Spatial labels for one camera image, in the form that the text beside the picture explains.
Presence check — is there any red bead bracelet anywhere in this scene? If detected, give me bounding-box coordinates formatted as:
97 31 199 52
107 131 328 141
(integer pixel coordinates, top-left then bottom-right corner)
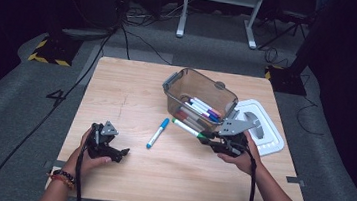
46 172 76 190

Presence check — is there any black tripod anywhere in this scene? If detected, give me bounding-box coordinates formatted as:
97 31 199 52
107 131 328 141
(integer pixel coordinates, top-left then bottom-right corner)
257 8 310 56

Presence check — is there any light blue cap marker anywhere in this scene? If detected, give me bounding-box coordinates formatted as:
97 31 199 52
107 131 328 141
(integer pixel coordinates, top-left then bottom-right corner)
145 116 171 152

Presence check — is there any tangle of floor cables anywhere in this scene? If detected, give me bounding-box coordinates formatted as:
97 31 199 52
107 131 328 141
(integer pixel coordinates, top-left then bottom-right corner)
122 0 184 31

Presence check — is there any yellow striped black base plate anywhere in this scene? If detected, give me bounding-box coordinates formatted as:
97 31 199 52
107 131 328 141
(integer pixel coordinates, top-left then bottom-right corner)
262 63 310 97
27 32 84 69

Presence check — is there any right hand-held gripper black cable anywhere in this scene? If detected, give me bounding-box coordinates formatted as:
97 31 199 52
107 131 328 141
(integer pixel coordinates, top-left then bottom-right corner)
242 154 261 201

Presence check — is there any bright green cap marker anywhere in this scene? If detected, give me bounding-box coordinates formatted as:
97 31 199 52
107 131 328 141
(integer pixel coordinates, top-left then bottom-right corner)
170 117 210 141

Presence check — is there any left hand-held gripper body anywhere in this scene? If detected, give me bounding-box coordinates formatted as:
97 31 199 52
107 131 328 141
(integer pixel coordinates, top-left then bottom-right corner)
85 117 120 160

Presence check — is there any purple cap marker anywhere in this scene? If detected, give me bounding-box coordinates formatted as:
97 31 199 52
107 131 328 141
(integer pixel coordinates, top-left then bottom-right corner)
190 96 225 117

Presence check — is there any long black floor cable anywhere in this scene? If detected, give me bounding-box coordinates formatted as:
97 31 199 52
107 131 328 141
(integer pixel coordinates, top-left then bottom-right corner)
0 10 133 201

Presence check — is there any dark bead bracelet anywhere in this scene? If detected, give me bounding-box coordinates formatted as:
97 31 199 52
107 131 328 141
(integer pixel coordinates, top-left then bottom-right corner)
51 167 78 184

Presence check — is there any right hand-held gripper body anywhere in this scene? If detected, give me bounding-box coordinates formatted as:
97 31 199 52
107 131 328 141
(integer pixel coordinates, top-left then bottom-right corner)
214 115 262 161

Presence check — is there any left hand-held gripper black cable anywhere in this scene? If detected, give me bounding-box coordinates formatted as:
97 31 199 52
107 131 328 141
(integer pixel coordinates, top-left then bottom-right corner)
71 136 91 201

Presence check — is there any translucent grey storage box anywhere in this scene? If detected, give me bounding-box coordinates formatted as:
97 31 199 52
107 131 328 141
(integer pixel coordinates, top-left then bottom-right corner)
157 64 245 141

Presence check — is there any grey tape strip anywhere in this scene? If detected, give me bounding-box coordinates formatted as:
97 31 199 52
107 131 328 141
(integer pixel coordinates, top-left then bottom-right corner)
44 159 68 171
285 175 307 188

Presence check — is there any person's right hand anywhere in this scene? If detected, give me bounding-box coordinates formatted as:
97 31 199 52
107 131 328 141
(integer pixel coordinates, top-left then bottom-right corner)
215 128 265 177

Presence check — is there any person's left hand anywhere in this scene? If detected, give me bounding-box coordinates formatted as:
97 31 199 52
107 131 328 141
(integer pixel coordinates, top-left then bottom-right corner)
63 125 116 181

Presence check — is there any hand-held gripper black cable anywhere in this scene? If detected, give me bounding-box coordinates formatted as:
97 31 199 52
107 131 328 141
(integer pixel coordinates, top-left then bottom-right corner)
242 154 261 201
71 136 91 201

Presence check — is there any thin black floor cable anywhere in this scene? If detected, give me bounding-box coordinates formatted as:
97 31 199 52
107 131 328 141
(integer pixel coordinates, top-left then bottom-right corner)
116 23 176 67

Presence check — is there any red cap marker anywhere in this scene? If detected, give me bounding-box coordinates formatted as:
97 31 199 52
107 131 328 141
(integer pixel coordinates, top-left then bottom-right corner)
173 109 206 131

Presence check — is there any white storage box lid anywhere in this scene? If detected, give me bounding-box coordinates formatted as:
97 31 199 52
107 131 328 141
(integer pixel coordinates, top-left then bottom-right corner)
229 97 290 160

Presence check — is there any looped black floor cable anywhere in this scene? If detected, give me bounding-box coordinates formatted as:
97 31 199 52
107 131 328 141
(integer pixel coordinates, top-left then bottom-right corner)
294 92 331 139

